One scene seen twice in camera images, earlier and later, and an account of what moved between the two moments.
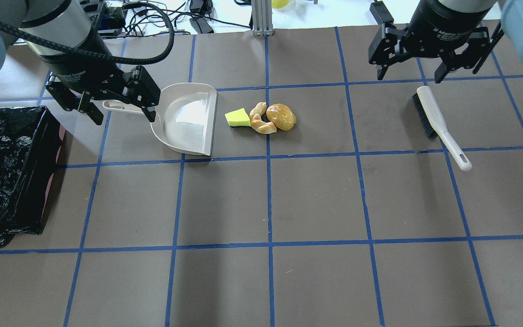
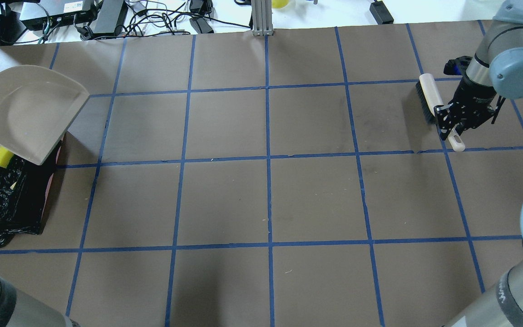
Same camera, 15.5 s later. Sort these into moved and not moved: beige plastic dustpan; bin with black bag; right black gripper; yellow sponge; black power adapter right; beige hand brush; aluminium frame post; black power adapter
Moved: beige plastic dustpan; beige hand brush; yellow sponge; right black gripper
Not moved: black power adapter right; black power adapter; aluminium frame post; bin with black bag
